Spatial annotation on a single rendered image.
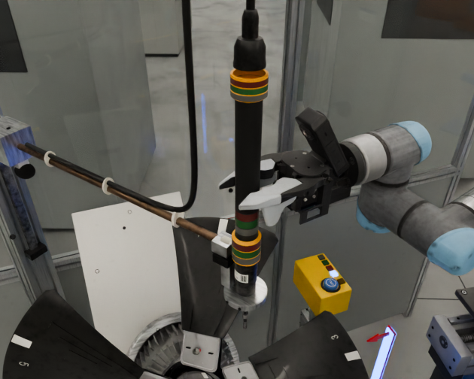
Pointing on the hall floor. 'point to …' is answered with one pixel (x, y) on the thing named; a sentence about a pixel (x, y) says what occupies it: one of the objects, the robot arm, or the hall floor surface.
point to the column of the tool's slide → (7, 222)
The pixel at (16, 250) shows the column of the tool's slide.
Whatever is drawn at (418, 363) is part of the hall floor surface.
